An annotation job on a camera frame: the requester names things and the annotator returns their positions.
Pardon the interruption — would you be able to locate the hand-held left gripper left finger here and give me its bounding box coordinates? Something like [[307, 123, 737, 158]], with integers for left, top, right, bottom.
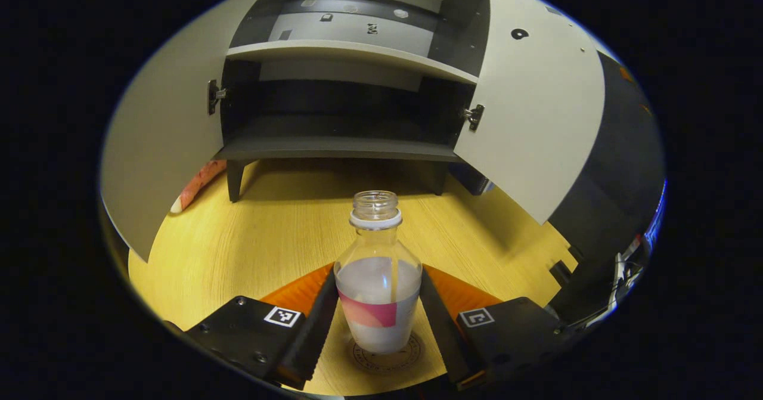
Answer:
[[162, 262, 339, 390]]

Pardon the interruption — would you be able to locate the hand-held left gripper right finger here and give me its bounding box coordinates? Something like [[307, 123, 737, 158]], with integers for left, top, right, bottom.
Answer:
[[420, 264, 576, 392]]

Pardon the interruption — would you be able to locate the round printed coaster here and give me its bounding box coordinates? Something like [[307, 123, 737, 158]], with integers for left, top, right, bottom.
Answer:
[[349, 331, 425, 374]]

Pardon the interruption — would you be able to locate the clear bottle with pink label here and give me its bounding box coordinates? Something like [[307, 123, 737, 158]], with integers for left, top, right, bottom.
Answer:
[[334, 190, 423, 355]]

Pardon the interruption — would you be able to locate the white and grey cabinet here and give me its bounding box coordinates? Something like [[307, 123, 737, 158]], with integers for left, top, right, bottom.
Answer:
[[212, 0, 495, 204]]

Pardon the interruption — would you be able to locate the white cabinet door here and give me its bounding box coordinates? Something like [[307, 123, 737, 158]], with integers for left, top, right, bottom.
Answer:
[[100, 0, 299, 263], [453, 0, 606, 227]]

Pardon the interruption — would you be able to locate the metal door hinge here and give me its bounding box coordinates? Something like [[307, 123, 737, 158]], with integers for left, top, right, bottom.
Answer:
[[462, 104, 485, 132], [207, 79, 228, 116]]

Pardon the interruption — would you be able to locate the pink orange object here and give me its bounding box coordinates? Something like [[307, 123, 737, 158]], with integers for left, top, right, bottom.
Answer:
[[170, 160, 228, 213]]

